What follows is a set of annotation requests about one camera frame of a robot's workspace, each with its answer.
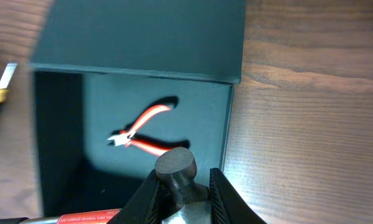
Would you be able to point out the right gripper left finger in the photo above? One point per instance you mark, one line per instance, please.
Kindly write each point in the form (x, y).
(143, 207)

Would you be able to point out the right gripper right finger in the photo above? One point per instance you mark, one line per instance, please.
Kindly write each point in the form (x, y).
(227, 206)

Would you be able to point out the dark green open gift box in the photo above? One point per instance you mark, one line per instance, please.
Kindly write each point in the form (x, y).
(99, 64)

